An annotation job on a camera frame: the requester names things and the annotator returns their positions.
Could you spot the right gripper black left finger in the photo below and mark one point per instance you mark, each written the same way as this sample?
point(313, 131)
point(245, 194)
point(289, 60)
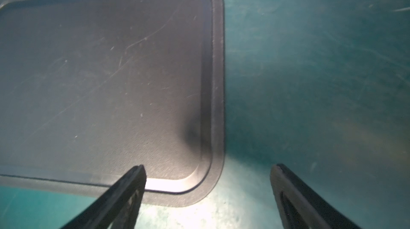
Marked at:
point(118, 207)

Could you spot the black plastic cutting board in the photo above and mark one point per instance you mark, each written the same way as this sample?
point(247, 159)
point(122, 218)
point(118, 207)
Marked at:
point(91, 88)

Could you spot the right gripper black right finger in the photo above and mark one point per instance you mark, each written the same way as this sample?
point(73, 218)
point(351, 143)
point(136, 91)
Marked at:
point(300, 207)

